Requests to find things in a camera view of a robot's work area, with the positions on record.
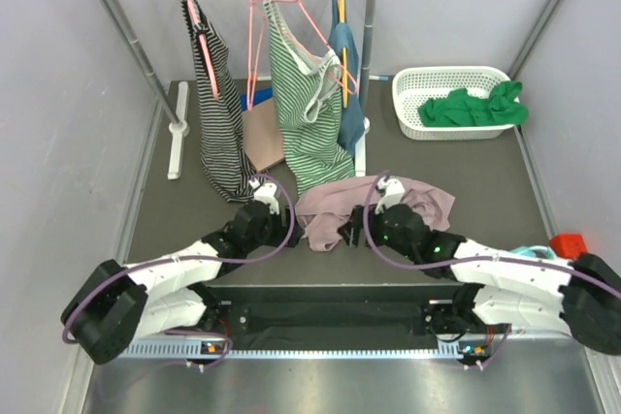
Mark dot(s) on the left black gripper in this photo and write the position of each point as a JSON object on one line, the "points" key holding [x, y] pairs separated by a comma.
{"points": [[282, 233]]}

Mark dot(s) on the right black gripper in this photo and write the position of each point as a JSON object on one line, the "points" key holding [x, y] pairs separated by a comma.
{"points": [[351, 230]]}

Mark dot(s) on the pink tank top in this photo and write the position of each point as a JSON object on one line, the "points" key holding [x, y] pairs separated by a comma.
{"points": [[322, 210]]}

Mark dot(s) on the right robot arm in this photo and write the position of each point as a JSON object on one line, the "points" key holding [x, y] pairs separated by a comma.
{"points": [[577, 297]]}

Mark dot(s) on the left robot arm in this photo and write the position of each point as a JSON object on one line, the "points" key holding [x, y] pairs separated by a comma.
{"points": [[119, 304]]}

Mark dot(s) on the black white striped tank top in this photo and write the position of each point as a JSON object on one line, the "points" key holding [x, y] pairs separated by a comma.
{"points": [[222, 155]]}

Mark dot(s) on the green white striped tank top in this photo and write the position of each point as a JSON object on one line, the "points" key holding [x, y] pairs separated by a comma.
{"points": [[308, 100]]}

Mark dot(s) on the pink hanger under black top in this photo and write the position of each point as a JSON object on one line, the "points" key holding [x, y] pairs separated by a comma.
{"points": [[200, 32]]}

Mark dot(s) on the blue tank top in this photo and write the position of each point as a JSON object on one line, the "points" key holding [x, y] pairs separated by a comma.
{"points": [[342, 42]]}

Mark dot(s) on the empty pink hanger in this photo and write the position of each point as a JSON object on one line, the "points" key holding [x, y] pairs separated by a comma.
{"points": [[255, 42]]}

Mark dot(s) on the pink hanger under green top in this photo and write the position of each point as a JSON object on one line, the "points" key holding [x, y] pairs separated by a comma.
{"points": [[320, 41]]}

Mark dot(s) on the brown cardboard sheet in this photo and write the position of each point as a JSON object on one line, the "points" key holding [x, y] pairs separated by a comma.
{"points": [[262, 142]]}

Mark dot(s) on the blue flat object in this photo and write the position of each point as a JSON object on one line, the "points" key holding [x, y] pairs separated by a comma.
{"points": [[259, 97]]}

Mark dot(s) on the white plastic basket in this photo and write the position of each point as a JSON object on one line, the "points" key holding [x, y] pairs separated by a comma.
{"points": [[413, 87]]}

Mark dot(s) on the green garment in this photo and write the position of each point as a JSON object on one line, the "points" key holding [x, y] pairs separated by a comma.
{"points": [[460, 109]]}

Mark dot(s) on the red cube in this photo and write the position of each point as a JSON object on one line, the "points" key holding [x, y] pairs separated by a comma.
{"points": [[568, 245]]}

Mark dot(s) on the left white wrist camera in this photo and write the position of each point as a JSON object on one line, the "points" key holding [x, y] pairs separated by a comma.
{"points": [[265, 192]]}

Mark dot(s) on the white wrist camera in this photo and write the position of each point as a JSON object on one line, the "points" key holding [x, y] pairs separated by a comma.
{"points": [[265, 192], [391, 191]]}

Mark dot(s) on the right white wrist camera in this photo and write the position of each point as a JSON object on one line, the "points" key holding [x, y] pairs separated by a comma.
{"points": [[391, 191]]}

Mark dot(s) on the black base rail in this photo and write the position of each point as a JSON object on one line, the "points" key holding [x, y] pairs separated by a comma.
{"points": [[336, 317]]}

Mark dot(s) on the white slotted cable duct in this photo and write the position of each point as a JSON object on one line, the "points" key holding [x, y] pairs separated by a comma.
{"points": [[201, 350]]}

